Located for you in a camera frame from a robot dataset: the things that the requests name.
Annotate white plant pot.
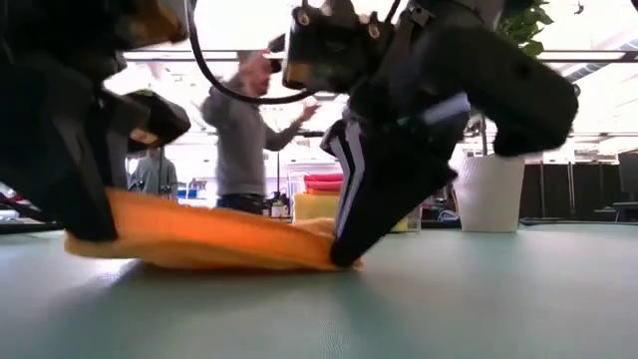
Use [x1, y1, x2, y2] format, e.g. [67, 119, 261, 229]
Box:
[452, 152, 526, 234]

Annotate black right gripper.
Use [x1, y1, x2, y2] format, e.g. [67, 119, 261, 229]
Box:
[320, 82, 473, 269]

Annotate long white light bar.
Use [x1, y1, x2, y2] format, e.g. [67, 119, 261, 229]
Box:
[122, 48, 638, 63]

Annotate clear plastic bin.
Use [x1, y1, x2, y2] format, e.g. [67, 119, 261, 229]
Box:
[287, 171, 424, 234]

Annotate green table mat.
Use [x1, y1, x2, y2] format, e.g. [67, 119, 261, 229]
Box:
[0, 222, 638, 359]

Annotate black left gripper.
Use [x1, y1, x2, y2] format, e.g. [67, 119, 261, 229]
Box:
[0, 49, 132, 243]

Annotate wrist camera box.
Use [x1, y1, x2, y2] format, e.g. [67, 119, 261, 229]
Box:
[280, 0, 399, 96]
[122, 89, 193, 154]

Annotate yellow microfiber towel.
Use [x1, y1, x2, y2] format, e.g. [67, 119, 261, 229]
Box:
[292, 192, 411, 233]

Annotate blue storage shelf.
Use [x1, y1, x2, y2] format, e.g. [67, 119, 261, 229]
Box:
[176, 179, 210, 206]

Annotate black partition panels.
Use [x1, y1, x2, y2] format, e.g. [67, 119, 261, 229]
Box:
[517, 149, 638, 221]

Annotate green leafy plant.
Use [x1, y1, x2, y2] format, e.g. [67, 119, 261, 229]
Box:
[478, 0, 555, 157]

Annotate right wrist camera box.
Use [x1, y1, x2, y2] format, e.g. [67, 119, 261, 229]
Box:
[280, 0, 399, 96]

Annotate silver ceiling duct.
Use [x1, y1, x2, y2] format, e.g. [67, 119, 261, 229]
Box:
[562, 35, 638, 85]

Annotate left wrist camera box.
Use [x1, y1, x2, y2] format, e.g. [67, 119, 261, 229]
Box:
[122, 89, 193, 154]

